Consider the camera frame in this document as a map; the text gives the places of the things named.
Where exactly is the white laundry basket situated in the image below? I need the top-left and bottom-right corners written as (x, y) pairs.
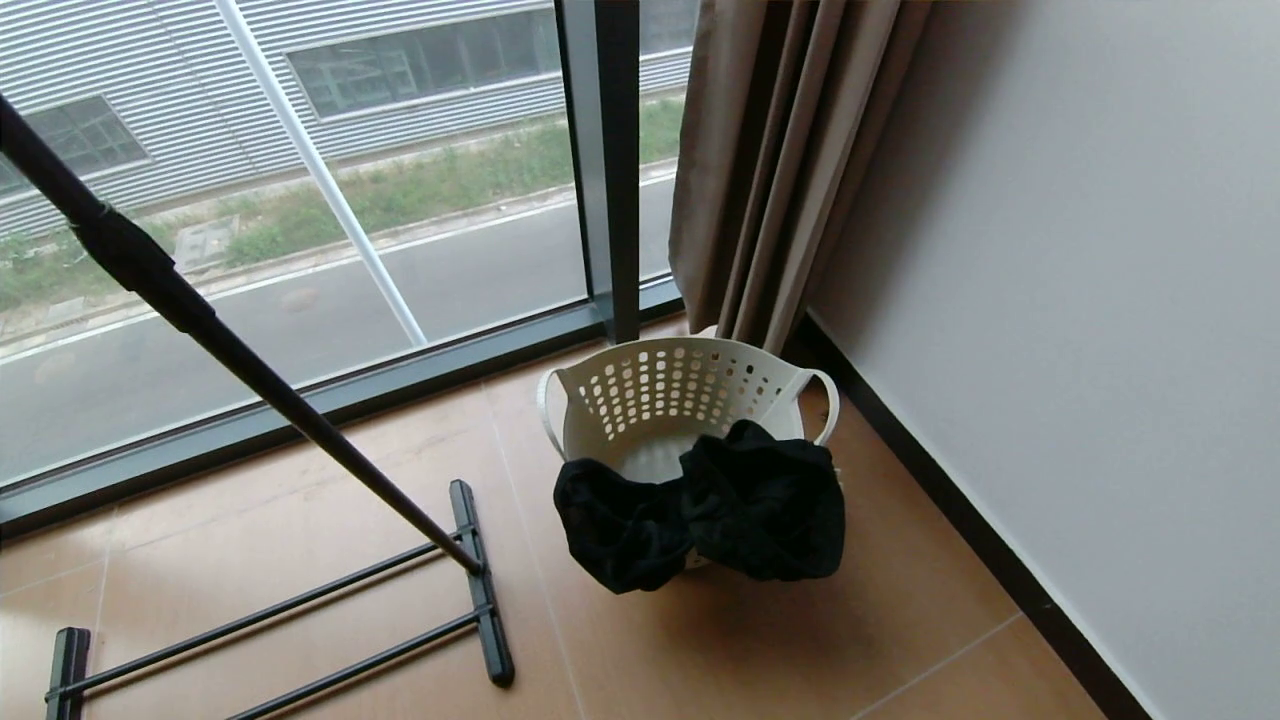
top-left (536, 325), bottom-right (843, 577)

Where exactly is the heap of clothes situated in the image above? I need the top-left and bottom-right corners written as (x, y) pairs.
top-left (552, 419), bottom-right (848, 596)

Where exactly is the window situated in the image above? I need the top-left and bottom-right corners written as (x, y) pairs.
top-left (0, 0), bottom-right (701, 541)

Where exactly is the black clothes rack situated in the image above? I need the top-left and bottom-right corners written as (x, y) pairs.
top-left (0, 92), bottom-right (517, 720)

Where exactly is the brown curtain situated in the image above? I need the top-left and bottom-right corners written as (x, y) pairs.
top-left (668, 0), bottom-right (937, 357)

